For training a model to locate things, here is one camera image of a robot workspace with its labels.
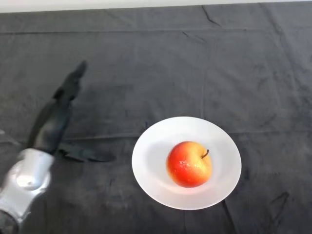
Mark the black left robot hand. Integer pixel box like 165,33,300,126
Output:
26,60,115,163

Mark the black table cloth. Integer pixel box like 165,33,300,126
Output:
0,2,312,234

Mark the white round plate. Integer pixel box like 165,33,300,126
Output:
131,116,242,211

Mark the red yellow apple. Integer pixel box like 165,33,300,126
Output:
166,141,212,189

